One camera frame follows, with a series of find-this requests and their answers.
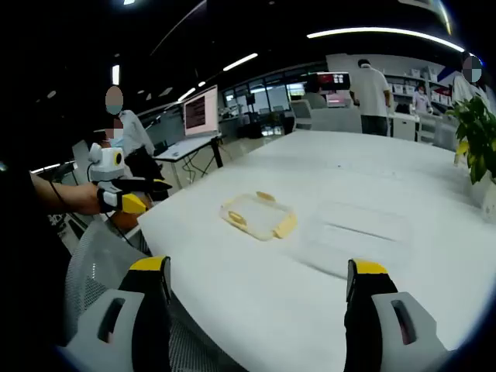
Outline green potted plant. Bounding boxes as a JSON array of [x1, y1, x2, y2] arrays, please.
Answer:
[[444, 94, 496, 185]]

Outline computer monitor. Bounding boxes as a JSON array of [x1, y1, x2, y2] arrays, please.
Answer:
[[183, 84, 220, 138]]

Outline person's left hand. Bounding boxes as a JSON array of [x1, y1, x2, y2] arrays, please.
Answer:
[[76, 184, 105, 215]]

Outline white storage shelves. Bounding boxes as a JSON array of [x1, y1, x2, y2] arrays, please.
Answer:
[[381, 64, 455, 106]]

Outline clear plastic container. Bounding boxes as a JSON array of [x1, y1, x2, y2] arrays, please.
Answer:
[[305, 200, 412, 274]]

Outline white plant pot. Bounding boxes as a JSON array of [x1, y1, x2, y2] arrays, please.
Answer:
[[470, 171, 496, 222]]

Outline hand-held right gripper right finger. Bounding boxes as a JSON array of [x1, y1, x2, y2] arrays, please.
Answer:
[[343, 258, 459, 372]]

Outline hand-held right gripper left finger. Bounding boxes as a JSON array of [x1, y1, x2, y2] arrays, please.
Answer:
[[57, 255, 173, 372]]

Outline clear lid with yellow buckle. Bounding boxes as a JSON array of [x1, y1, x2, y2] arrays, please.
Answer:
[[219, 190, 299, 243]]

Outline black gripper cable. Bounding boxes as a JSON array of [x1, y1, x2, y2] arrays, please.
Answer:
[[48, 176, 131, 245]]

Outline red display screen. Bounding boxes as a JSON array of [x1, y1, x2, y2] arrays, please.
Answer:
[[315, 71, 352, 110]]

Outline grey mesh chair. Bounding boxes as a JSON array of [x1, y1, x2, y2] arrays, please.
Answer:
[[63, 219, 237, 372]]

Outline long curved ceiling light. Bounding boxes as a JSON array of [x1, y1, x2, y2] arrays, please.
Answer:
[[306, 26, 466, 53]]

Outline white office chair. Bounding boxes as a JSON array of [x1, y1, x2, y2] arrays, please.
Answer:
[[290, 99, 313, 131]]

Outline white desk with black legs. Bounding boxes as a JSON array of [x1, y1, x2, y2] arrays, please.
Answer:
[[153, 133, 226, 183]]

